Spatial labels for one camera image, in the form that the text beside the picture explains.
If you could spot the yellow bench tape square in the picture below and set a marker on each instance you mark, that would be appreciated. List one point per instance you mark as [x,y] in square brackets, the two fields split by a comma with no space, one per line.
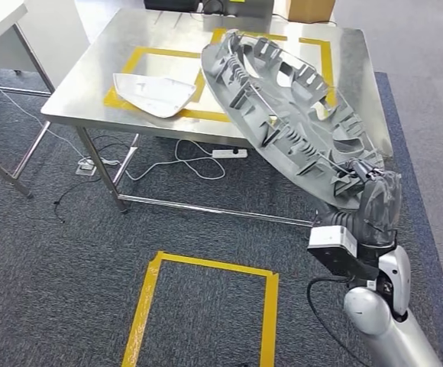
[160,50]
[326,66]

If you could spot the white plastic cover part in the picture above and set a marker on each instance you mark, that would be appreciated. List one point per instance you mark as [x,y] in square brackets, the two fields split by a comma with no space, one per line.
[152,93]

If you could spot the steel workbench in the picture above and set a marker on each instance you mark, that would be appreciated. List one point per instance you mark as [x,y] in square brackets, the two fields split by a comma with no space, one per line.
[91,86]

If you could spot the cardboard box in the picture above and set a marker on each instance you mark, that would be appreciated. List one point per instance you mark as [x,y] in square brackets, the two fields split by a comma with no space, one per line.
[309,10]

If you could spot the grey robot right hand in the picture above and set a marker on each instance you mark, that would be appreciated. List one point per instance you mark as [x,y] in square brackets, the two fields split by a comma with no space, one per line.
[379,207]

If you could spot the white power strip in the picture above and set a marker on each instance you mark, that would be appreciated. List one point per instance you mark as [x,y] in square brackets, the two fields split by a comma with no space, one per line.
[225,153]

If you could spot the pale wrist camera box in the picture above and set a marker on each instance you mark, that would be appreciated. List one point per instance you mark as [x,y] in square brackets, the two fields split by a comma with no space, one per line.
[332,238]

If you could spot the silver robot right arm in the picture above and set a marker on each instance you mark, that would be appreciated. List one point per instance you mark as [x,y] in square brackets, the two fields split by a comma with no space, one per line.
[389,329]

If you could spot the yellow floor tape square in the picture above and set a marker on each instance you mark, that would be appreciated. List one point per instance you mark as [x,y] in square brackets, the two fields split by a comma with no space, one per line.
[206,266]

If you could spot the floor socket box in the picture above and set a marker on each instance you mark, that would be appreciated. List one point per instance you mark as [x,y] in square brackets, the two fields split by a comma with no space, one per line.
[85,167]

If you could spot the silver plastic wheel hubcap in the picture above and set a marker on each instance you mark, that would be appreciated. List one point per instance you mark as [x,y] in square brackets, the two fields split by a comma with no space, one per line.
[275,126]

